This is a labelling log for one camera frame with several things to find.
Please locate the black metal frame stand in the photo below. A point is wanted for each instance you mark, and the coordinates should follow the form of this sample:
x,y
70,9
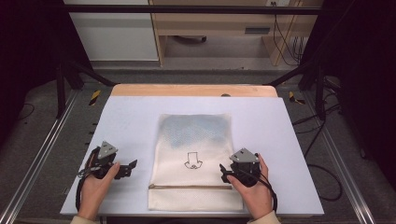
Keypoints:
x,y
60,90
320,93

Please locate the cream mesh zipper bag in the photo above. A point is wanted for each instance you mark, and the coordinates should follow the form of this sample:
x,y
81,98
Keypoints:
x,y
194,186

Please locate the white cabinet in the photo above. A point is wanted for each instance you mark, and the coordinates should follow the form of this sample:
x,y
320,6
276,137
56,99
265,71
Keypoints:
x,y
115,34

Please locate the black horizontal frame bar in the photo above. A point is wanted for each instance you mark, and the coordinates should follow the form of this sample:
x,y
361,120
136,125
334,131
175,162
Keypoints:
x,y
186,9

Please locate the white foam mat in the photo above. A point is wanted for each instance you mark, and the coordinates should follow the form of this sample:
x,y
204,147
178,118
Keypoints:
x,y
124,124

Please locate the yellow black tape strip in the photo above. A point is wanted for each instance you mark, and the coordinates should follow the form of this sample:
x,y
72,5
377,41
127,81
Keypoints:
x,y
294,98
95,97

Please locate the aluminium rail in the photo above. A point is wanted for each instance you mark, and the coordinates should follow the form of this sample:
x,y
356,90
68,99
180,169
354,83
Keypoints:
x,y
40,149
342,168

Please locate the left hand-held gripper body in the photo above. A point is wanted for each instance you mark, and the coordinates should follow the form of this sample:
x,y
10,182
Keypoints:
x,y
107,150

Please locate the person's left hand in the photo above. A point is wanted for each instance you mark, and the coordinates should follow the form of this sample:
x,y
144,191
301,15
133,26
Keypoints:
x,y
93,196

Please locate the person's right hand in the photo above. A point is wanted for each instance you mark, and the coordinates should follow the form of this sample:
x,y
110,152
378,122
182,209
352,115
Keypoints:
x,y
258,199

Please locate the dark curtain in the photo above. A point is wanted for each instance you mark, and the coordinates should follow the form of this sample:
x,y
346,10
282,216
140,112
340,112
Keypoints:
x,y
367,77
28,46

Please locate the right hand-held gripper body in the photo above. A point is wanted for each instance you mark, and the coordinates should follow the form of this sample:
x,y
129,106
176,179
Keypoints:
x,y
244,155

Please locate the wooden desk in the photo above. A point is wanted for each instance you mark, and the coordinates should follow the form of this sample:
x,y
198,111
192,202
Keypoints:
x,y
218,21

